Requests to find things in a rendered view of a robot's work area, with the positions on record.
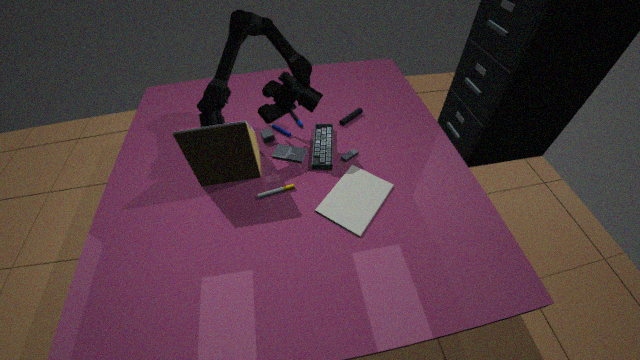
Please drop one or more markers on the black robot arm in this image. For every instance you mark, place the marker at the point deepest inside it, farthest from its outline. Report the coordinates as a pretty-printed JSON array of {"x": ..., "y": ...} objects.
[{"x": 217, "y": 92}]

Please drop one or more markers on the grey keyboard with white letter keys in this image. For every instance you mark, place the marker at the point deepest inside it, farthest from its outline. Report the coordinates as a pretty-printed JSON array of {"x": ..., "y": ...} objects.
[{"x": 322, "y": 155}]

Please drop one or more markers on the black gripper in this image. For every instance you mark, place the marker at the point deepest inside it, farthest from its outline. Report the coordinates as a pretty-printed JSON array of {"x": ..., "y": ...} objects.
[{"x": 270, "y": 113}]

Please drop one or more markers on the blue stylus with grey tip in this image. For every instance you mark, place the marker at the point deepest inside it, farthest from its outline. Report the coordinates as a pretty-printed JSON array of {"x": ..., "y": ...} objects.
[{"x": 280, "y": 130}]

